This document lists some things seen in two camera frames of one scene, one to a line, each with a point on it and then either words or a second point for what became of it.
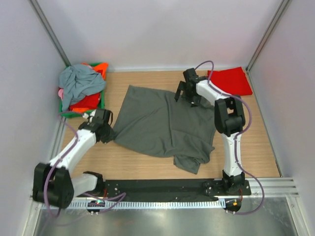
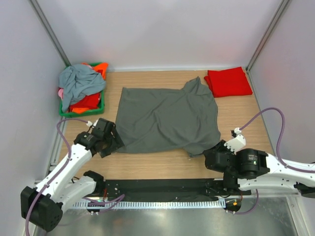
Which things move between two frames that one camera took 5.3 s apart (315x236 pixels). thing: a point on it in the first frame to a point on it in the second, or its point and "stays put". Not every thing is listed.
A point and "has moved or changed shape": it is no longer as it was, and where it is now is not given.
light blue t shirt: (77, 81) stays put
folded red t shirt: (233, 81) stays put
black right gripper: (182, 86) to (220, 146)
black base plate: (166, 190) stays put
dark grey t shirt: (154, 122) has moved or changed shape
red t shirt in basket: (91, 101) stays put
